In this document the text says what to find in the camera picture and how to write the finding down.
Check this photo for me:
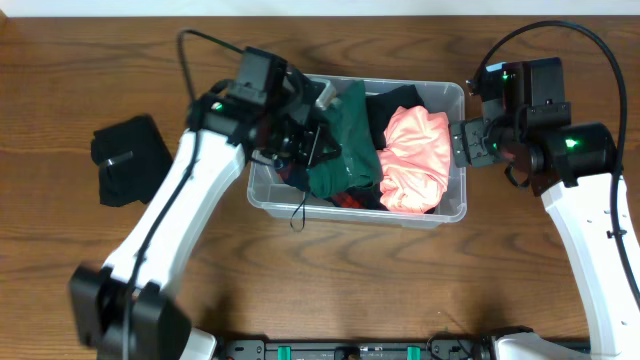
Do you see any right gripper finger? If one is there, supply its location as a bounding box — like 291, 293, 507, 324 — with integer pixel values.
449, 121, 472, 168
467, 118, 499, 168

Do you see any dark green garment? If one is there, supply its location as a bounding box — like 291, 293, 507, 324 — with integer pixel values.
294, 81, 382, 201

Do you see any salmon pink garment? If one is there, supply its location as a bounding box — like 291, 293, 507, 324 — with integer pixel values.
378, 106, 451, 214

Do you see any red navy plaid shirt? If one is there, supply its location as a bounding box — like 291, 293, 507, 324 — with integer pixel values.
275, 163, 387, 211

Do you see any black garment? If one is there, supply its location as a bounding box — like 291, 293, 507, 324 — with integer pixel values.
366, 85, 424, 150
91, 114, 173, 207

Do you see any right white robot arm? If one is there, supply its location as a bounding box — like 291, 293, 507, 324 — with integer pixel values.
450, 58, 639, 359

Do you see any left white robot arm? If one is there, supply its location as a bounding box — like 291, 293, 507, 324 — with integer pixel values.
69, 47, 341, 359

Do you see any clear plastic storage container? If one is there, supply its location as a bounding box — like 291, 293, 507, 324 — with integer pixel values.
247, 78, 468, 229

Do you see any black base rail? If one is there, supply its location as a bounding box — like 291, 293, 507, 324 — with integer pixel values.
214, 326, 603, 360

